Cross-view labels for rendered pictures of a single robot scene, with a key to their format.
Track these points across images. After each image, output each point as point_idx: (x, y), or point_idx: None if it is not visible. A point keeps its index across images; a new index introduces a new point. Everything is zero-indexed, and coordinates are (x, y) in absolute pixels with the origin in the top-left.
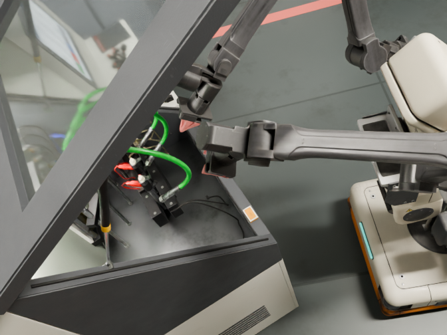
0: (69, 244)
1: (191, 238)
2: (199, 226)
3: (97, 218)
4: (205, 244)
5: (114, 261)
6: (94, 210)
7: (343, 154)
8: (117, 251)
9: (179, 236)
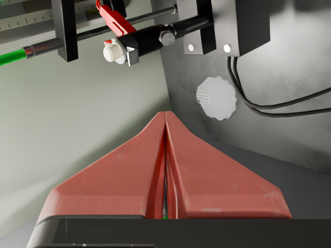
0: (38, 87)
1: (277, 67)
2: (304, 54)
3: (73, 46)
4: (297, 98)
5: (158, 23)
6: (61, 32)
7: None
8: (162, 9)
9: (259, 50)
